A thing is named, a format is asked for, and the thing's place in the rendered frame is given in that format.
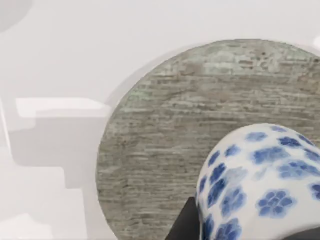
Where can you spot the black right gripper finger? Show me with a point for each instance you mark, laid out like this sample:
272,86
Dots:
185,225

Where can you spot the white and blue flowered cup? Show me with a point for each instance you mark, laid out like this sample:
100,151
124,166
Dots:
260,185

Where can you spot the round grey wooden coaster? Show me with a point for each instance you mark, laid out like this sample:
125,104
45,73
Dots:
175,120

